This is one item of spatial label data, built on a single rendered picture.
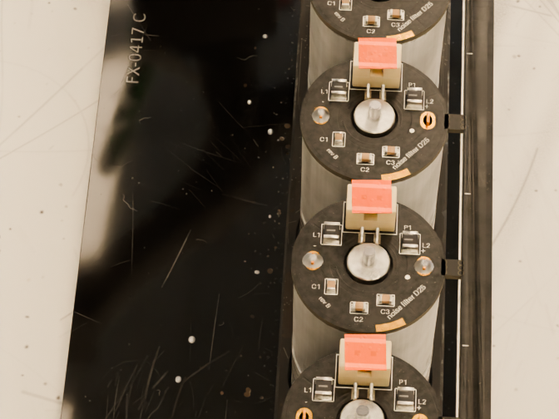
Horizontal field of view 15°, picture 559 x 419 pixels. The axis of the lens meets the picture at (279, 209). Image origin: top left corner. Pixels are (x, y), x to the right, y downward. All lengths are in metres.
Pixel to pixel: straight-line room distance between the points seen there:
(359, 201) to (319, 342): 0.02
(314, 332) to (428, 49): 0.06
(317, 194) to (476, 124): 0.03
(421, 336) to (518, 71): 0.11
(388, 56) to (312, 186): 0.03
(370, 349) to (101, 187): 0.10
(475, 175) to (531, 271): 0.07
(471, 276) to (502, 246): 0.08
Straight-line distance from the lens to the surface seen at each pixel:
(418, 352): 0.35
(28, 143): 0.43
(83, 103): 0.44
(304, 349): 0.36
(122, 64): 0.43
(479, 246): 0.35
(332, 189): 0.36
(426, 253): 0.35
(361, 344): 0.33
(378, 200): 0.34
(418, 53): 0.37
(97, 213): 0.41
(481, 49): 0.37
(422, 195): 0.36
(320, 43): 0.38
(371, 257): 0.34
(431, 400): 0.33
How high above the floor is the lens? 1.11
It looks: 60 degrees down
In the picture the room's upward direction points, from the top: straight up
